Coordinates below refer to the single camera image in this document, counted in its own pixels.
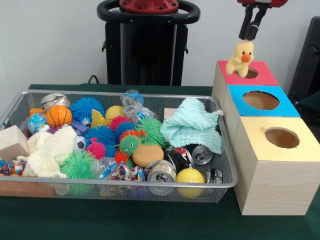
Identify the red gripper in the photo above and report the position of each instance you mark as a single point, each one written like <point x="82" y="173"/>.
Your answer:
<point x="262" y="2"/>

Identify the yellow rubber duck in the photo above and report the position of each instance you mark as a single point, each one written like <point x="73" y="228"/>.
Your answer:
<point x="242" y="59"/>

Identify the wooden box with three holes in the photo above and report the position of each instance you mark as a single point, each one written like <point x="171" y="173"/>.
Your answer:
<point x="270" y="175"/>

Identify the clear mesh bin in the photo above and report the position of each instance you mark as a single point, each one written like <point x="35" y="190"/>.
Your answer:
<point x="226" y="192"/>

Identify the mint green cloth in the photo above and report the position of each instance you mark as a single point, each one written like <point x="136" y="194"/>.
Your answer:
<point x="192" y="127"/>

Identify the silver soda can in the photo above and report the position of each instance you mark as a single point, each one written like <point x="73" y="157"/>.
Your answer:
<point x="161" y="175"/>
<point x="202" y="154"/>

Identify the yellow ball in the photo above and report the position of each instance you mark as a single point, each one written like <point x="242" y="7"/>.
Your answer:
<point x="190" y="178"/>

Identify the orange foam disc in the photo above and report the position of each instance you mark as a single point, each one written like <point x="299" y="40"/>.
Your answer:
<point x="147" y="155"/>

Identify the blue spiky ball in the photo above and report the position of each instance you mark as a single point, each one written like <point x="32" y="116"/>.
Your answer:
<point x="86" y="107"/>

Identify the orange toy basketball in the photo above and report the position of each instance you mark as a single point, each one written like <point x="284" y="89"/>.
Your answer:
<point x="59" y="116"/>

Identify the dark green table cloth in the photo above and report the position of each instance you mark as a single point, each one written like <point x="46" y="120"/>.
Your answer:
<point x="150" y="220"/>

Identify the green spiky ball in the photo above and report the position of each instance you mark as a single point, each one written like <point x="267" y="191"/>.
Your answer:
<point x="77" y="166"/>

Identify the cream knitted cloth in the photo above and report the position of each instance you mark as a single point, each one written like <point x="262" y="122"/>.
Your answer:
<point x="47" y="150"/>

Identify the plain wooden block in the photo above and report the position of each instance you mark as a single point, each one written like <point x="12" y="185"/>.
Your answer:
<point x="12" y="142"/>

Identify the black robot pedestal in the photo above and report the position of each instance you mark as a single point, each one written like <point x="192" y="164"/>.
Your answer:
<point x="145" y="55"/>

